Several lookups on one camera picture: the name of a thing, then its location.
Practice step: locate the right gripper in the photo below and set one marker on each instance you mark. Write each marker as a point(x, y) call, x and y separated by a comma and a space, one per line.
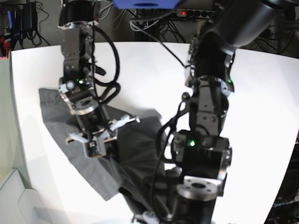
point(92, 123)

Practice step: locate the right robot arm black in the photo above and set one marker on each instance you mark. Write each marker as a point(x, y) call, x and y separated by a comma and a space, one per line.
point(84, 94)

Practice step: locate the dark grey t-shirt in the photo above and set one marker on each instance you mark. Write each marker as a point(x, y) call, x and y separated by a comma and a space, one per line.
point(128, 174)

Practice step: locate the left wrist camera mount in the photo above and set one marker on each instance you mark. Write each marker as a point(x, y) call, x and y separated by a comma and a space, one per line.
point(146, 218)

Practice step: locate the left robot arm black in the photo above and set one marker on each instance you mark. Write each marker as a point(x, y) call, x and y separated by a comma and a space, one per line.
point(197, 148)

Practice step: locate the red clamp at left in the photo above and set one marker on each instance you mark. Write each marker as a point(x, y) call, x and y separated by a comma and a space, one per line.
point(4, 47)

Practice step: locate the blue box overhead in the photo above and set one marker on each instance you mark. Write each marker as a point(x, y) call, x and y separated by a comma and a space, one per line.
point(145, 4)

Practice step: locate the black power strip red switch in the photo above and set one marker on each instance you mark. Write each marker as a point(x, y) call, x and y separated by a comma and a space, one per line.
point(194, 13)

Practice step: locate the grey bin at left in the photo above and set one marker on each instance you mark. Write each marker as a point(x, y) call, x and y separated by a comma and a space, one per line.
point(19, 205)

